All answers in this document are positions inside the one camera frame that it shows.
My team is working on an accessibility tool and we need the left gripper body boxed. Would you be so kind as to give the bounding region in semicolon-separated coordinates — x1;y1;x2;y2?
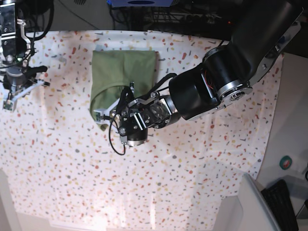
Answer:
118;109;148;147

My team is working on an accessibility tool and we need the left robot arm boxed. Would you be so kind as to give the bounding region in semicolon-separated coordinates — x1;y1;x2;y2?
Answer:
90;0;304;147

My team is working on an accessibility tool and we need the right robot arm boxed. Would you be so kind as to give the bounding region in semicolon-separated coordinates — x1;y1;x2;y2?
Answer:
0;0;55;112

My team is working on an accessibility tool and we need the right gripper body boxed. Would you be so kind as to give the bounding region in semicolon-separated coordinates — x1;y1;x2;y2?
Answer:
2;67;30;95

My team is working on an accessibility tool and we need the black keyboard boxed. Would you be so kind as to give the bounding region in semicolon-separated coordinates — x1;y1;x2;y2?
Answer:
261;180;299;231

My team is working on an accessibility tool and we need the green tape roll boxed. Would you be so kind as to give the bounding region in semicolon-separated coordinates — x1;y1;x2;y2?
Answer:
279;155;293;170

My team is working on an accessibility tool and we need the terrazzo pattern tablecloth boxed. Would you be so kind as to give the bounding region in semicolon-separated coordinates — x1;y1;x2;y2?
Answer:
0;31;283;231

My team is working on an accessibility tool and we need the blue box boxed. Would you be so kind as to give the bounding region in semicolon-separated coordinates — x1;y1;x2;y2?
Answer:
107;0;174;7

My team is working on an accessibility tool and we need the green t-shirt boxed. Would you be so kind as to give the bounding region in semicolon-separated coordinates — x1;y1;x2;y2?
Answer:
90;51;156;119

